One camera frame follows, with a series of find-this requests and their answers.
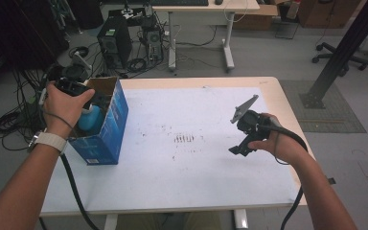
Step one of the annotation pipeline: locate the large black computer tower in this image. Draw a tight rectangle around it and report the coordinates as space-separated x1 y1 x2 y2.
96 14 133 70

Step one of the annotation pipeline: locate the black metal post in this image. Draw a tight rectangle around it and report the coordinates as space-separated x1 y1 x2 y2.
300 0 368 109

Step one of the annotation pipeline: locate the blue cardboard box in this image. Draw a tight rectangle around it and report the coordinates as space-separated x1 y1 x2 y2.
68 76 129 166

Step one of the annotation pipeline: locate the black floor cable bundle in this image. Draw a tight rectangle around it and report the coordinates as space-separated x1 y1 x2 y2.
0 68 51 151

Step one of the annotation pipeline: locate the person's left hand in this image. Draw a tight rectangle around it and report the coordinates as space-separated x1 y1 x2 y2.
42 80 96 141

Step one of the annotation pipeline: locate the blue bottle with white cap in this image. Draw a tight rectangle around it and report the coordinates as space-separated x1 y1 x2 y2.
77 103 105 132

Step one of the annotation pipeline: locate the wristwatch with white band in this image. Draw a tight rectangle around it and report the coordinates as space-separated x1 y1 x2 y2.
27 129 69 155

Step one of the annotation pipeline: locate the dark curtain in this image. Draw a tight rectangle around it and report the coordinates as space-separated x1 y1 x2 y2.
0 0 70 70

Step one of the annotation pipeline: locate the black keyboard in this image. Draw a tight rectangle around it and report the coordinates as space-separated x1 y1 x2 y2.
149 0 210 8

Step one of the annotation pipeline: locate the person's right hand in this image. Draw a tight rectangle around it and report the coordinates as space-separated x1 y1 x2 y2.
247 112 311 168

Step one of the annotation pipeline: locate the black electronic device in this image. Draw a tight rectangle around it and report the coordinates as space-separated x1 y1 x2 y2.
108 7 148 27

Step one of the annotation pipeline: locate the black office chair base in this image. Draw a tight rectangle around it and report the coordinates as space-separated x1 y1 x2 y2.
311 41 368 78

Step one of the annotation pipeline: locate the brown wooden cabinet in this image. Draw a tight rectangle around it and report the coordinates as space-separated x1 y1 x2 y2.
296 0 362 29

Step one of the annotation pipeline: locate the grey floor mat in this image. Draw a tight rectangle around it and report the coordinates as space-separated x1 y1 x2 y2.
279 80 367 134

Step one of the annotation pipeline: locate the small black computer tower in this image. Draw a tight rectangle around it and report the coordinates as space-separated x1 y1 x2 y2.
141 17 165 63

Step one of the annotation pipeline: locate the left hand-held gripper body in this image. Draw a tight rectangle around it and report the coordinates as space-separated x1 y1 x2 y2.
46 51 94 99

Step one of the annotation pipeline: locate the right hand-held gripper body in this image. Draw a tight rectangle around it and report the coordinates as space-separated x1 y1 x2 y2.
229 94 272 142

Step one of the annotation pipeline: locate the white desk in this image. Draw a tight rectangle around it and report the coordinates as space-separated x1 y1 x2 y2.
151 0 262 73

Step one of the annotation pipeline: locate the white table leg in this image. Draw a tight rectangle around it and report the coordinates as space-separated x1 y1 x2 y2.
233 209 249 230
103 214 119 230

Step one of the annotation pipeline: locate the white table mat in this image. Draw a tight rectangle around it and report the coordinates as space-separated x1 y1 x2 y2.
39 86 301 215

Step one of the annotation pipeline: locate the black cable coil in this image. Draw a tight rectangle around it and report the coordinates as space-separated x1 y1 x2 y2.
68 45 90 60

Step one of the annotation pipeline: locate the brown cardboard box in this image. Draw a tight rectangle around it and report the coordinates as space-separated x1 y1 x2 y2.
233 3 281 32

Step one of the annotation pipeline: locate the thick black gripper cable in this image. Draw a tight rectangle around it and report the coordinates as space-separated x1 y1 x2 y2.
58 152 101 230
258 123 310 230

